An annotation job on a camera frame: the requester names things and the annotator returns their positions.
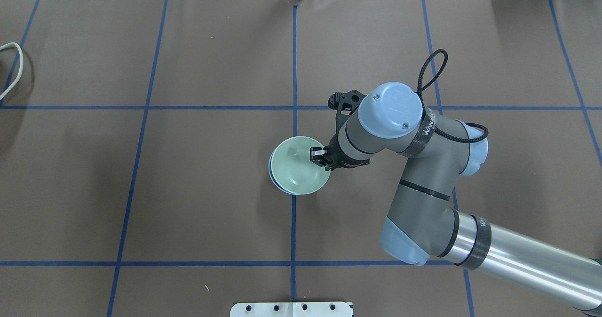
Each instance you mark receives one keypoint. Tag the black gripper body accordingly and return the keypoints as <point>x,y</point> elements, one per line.
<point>332,157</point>

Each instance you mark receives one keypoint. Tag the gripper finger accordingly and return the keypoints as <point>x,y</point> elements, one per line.
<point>321,161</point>
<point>316,152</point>

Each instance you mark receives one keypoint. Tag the green bowl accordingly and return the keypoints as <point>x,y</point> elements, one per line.
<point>294,153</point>

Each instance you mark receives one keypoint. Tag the blue bowl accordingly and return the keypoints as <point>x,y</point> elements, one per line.
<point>280,175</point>

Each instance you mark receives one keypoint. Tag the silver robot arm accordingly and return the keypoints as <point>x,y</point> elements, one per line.
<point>420,222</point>

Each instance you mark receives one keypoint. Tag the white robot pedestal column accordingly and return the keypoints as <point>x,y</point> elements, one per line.
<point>293,309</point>

